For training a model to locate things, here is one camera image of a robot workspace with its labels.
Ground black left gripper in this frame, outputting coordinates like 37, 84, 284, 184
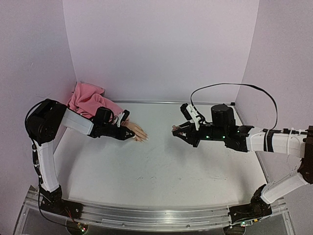
103, 124, 135, 141

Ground nail polish bottle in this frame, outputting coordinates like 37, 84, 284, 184
172, 125, 180, 132

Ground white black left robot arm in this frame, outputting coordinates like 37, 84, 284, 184
24, 99, 135, 193

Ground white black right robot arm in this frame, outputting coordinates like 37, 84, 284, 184
172, 121, 313, 205

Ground pink sleeve cloth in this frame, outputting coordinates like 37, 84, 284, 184
67, 82, 123, 119

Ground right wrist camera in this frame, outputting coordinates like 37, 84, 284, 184
180, 103, 206, 131

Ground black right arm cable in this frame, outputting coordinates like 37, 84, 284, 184
190, 83, 279, 130

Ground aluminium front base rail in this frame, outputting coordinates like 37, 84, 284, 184
23, 190, 287, 227

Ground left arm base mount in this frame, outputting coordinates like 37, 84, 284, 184
39, 186, 83, 219

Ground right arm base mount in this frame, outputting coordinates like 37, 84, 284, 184
228, 196, 272, 224

